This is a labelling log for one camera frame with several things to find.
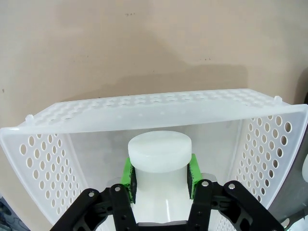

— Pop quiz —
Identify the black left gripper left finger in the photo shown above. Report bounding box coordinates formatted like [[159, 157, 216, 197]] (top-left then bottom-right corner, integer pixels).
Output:
[[51, 157, 140, 231]]

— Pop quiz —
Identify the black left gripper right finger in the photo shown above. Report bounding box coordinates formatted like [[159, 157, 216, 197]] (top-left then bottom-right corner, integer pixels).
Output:
[[186, 154, 286, 231]]

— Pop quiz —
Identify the white plastic bottle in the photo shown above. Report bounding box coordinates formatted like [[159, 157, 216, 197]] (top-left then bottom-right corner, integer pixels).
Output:
[[127, 130, 193, 225]]

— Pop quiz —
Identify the white plate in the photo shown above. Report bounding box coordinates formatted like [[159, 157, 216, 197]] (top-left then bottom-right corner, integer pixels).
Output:
[[300, 153, 308, 184]]

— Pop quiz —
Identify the white perforated plastic basket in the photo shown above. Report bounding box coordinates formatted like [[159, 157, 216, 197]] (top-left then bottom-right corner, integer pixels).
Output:
[[0, 88, 308, 231]]

